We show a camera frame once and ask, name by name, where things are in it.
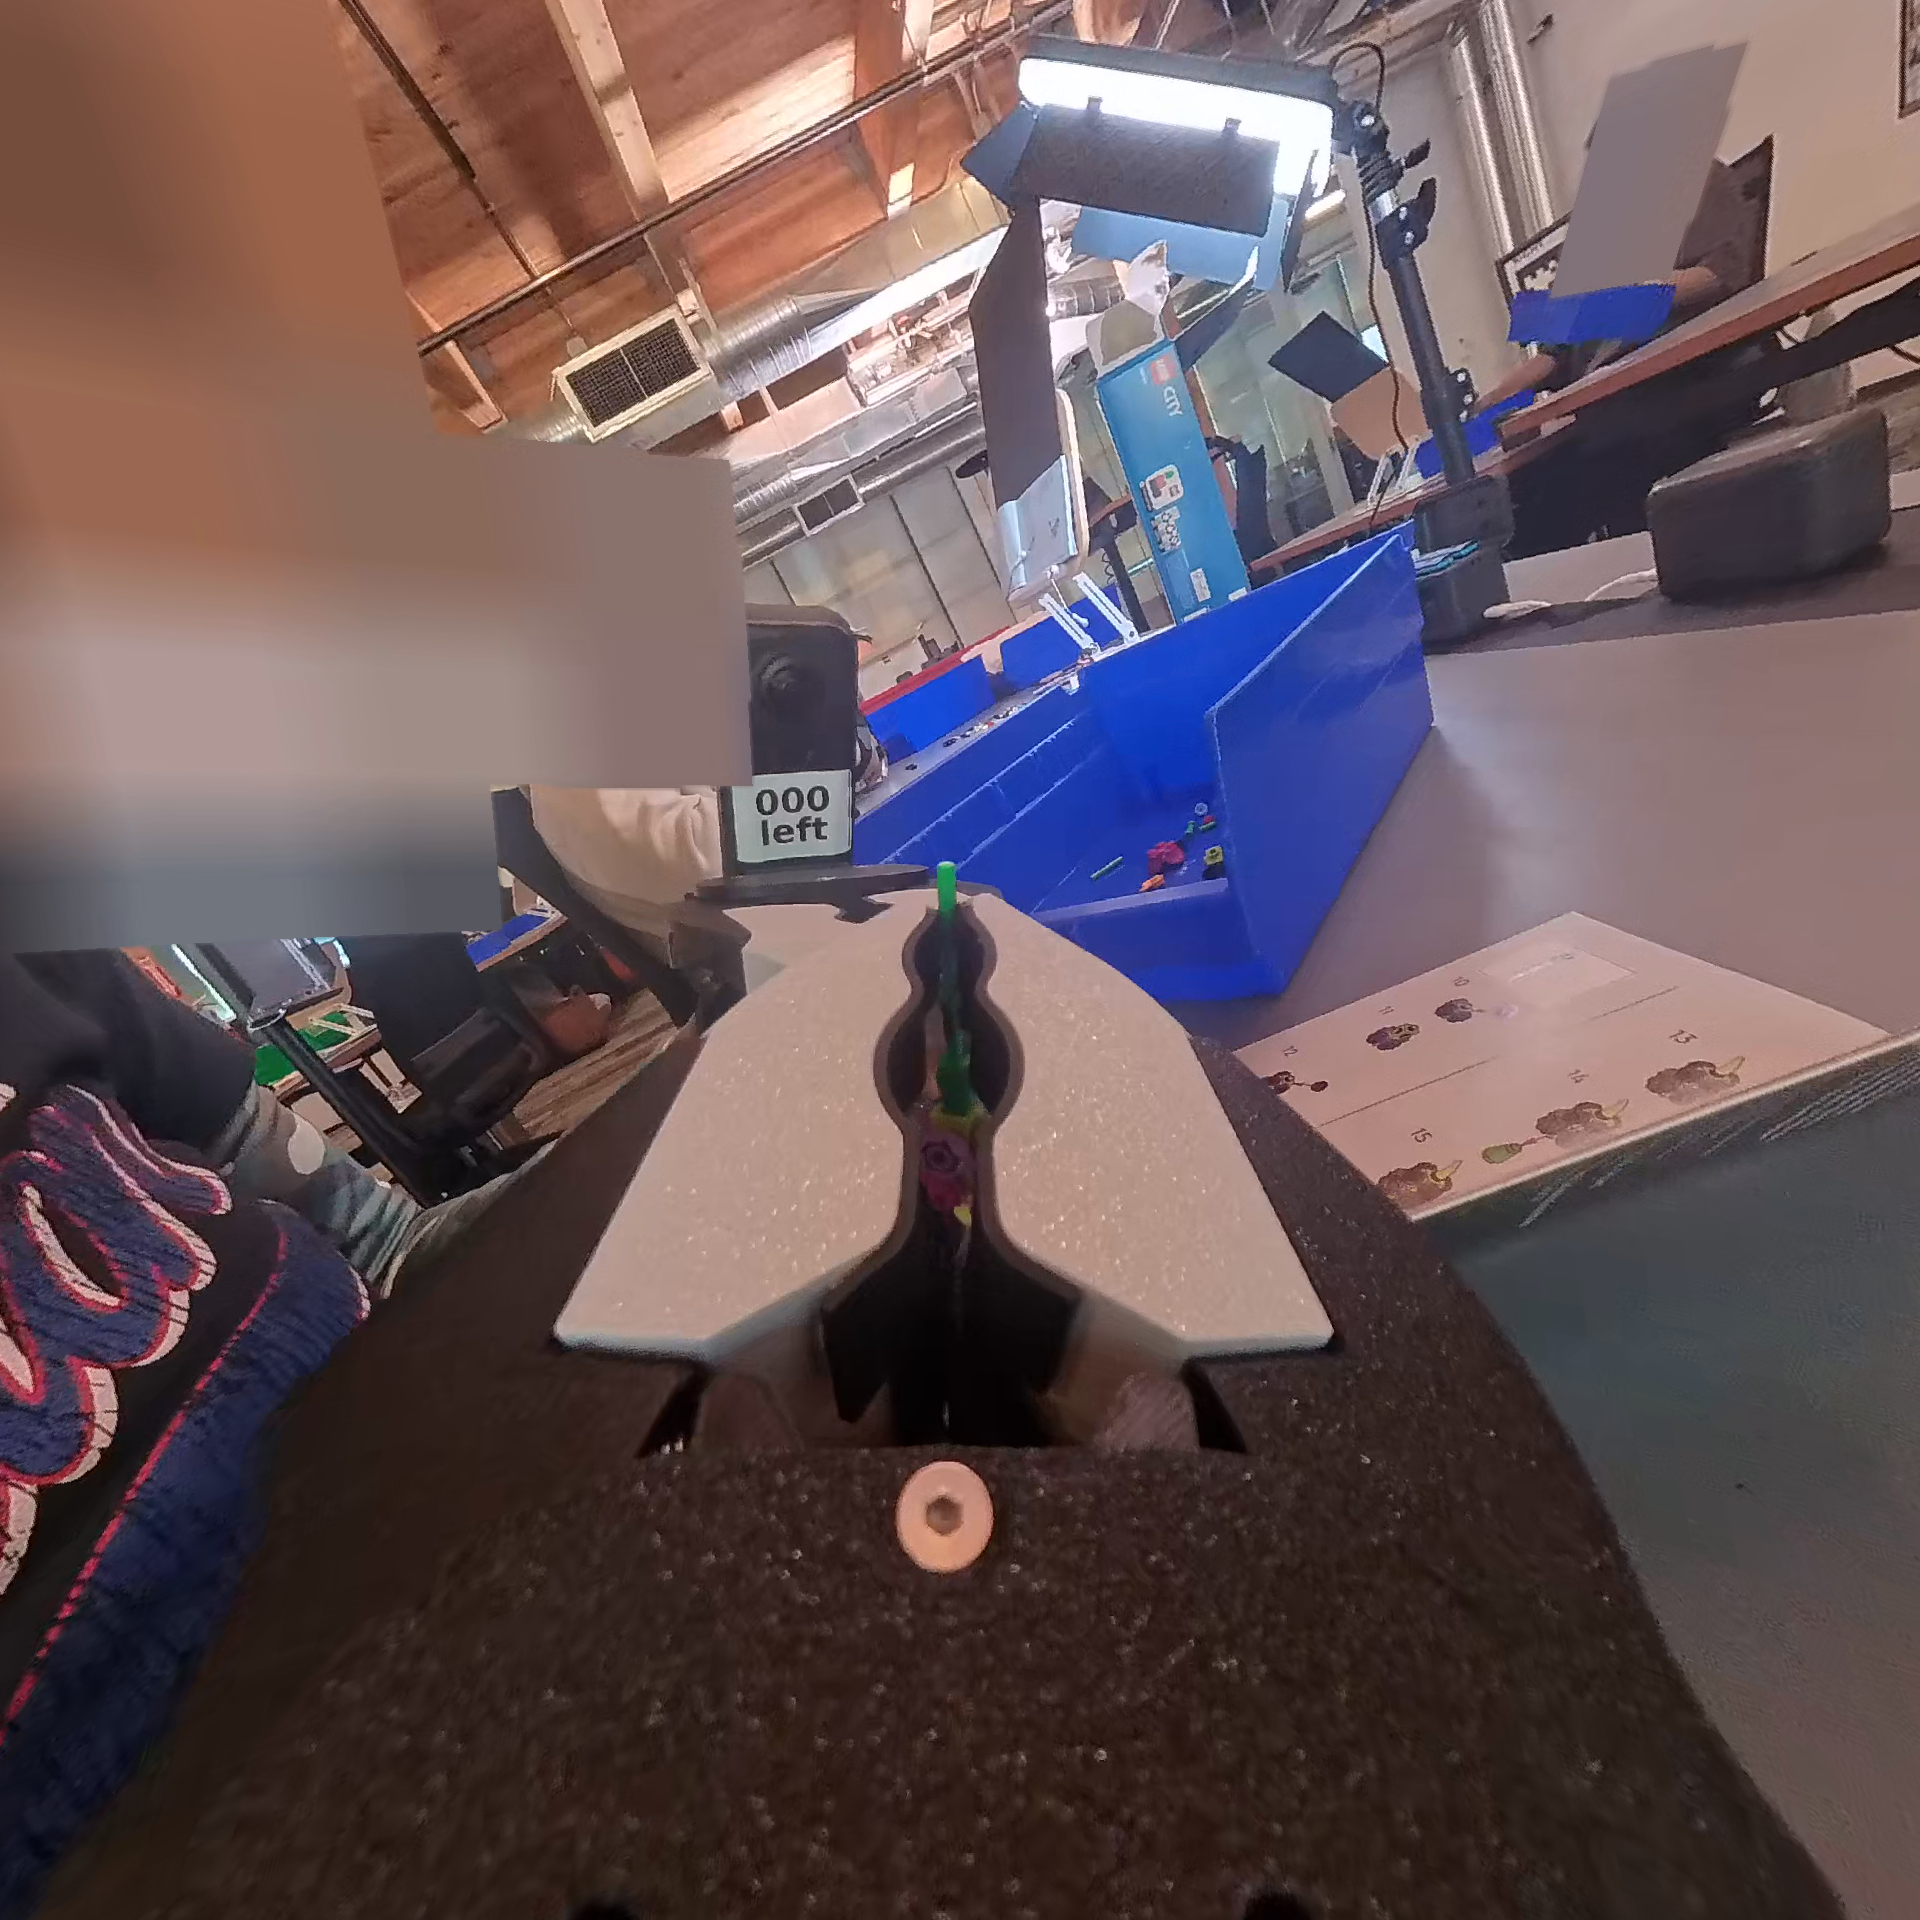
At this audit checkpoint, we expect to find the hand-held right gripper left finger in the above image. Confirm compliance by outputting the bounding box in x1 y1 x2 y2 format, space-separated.
556 901 953 1418

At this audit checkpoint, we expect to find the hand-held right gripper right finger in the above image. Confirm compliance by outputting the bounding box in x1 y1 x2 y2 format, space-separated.
963 901 1331 1418

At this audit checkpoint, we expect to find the green toy rod brick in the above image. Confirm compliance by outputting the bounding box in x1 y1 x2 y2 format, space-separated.
926 861 974 1111

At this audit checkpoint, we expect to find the pile of small toy bricks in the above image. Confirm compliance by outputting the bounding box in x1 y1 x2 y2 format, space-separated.
1077 799 1236 901

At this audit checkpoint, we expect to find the white instruction booklet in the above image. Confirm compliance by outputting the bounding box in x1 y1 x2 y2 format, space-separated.
1227 910 1920 1226

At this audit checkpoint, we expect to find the person's left forearm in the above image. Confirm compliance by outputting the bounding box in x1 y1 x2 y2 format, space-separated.
198 994 678 1295

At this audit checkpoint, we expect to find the grey desk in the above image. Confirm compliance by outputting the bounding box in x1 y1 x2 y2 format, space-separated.
1187 470 1920 1920

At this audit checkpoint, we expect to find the small blue plastic bin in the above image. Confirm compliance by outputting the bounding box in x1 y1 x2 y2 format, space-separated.
863 620 1145 762

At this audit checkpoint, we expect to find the blue printed carton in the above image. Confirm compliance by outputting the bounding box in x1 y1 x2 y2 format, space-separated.
1099 350 1255 627

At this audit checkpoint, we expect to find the person's dark clothing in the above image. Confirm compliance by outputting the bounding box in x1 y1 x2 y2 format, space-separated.
0 948 378 1904

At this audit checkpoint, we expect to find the dark charger block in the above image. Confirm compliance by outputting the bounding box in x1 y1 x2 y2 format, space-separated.
1410 537 1510 650

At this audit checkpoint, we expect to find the bright studio light panel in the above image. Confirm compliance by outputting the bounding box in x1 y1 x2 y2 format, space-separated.
963 41 1337 287

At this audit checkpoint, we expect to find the black light stand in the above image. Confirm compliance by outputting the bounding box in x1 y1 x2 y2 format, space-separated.
1331 94 1497 570

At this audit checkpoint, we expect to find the wooden table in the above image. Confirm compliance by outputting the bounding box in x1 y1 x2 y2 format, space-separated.
1239 212 1920 570

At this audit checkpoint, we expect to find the white cable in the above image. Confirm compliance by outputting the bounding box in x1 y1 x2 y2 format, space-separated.
1497 570 1657 632

